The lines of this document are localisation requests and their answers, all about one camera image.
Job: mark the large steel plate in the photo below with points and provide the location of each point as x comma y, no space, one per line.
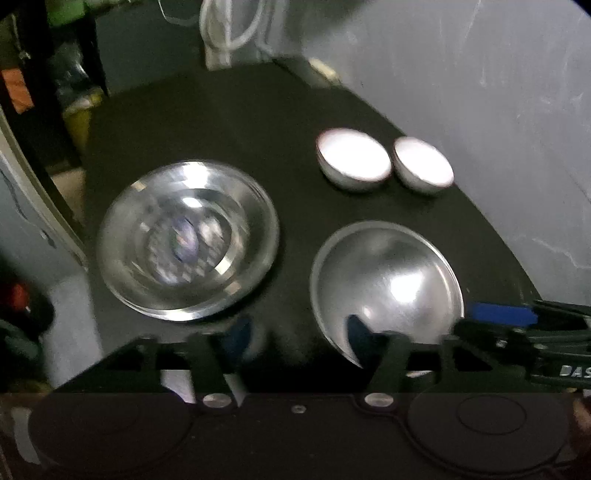
187,241

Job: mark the green box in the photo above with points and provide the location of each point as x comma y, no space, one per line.
63,12

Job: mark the white ceramic bowl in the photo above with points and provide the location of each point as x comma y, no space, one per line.
421,166
353,160

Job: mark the deep steel bowl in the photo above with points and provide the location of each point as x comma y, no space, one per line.
391,278

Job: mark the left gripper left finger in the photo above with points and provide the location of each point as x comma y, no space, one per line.
213,356

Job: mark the orange patterned box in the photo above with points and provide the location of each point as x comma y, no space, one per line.
17,89

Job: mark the cream plastic tube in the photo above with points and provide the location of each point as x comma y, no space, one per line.
325,71

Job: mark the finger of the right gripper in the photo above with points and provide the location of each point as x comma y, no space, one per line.
540,314
515,341

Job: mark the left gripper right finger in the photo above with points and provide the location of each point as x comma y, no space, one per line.
383,357

